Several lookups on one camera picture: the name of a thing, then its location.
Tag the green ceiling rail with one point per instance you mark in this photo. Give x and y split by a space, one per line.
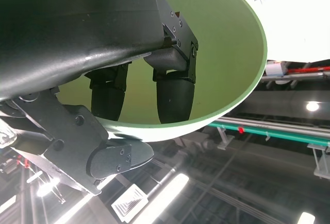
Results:
270 132

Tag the round ceiling spotlight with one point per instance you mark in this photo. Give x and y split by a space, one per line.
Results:
312 105

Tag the white flat panel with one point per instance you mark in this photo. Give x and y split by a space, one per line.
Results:
296 15

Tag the grey green bowl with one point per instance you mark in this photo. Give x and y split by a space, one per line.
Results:
227 41

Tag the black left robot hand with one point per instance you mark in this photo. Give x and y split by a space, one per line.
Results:
64 28

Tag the white ceiling air vent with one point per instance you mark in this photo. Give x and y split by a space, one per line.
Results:
129 202

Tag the long ceiling light strip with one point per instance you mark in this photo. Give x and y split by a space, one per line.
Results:
165 195

